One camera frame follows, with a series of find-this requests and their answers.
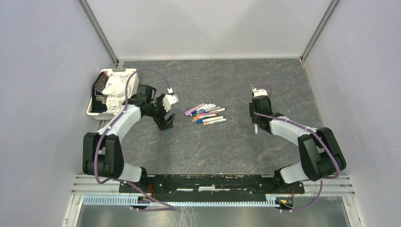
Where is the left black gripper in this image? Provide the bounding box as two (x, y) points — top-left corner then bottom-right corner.
(145, 94), (175, 131)

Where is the white marker blue cap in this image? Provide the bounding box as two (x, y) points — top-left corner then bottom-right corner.
(196, 116), (224, 124)

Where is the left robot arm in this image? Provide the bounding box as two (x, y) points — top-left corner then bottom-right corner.
(82, 85), (179, 193)

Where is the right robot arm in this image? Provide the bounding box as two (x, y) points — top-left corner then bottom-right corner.
(249, 95), (347, 193)

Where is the lilac highlighter pen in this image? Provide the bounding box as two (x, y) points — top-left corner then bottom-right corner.
(184, 103), (205, 116)

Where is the white marker green cap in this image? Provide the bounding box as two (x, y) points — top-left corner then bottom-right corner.
(192, 105), (221, 116)

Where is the white marker dark-blue cap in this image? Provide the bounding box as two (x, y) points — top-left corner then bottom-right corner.
(190, 104), (216, 116)

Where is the white marker red cap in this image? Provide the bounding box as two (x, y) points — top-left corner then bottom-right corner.
(205, 108), (226, 114)

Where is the white plastic basket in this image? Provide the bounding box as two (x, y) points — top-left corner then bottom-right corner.
(87, 68), (139, 120)

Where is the white crumpled cloth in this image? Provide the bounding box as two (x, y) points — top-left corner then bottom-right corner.
(102, 72), (134, 113)

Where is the black box in basket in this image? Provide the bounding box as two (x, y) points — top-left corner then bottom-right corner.
(91, 71), (109, 113)

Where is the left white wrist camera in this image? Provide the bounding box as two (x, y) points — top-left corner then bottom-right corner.
(162, 94), (179, 112)

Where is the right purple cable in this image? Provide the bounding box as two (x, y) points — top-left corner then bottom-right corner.
(252, 84), (341, 214)

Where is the purple cable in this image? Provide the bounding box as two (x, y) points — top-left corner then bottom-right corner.
(252, 84), (341, 214)
(94, 69), (174, 212)

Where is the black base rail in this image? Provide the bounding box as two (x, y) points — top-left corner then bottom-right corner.
(136, 175), (305, 202)

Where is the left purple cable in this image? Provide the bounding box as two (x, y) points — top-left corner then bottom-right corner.
(94, 69), (174, 212)

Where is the slotted cable duct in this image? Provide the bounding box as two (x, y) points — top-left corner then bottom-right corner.
(82, 195), (278, 207)

